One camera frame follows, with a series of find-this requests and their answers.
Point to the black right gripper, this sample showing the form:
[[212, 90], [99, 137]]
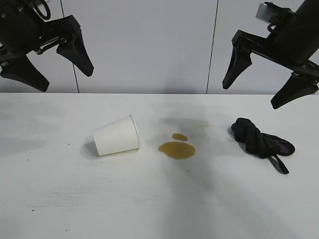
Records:
[[294, 39]]

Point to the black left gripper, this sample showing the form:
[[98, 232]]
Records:
[[22, 27]]

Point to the black cloth with purple patch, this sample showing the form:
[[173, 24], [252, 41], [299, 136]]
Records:
[[254, 139]]

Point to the white paper cup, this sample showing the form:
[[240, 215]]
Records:
[[117, 137]]

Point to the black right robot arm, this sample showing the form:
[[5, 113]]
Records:
[[311, 5]]

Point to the small brown liquid spill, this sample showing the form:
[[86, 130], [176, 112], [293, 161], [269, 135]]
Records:
[[180, 137]]

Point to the large brown liquid spill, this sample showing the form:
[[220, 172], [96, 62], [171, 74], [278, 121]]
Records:
[[177, 150]]

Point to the black right camera bracket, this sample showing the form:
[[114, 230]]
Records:
[[284, 15]]

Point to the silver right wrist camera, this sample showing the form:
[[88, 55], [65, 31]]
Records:
[[263, 12]]

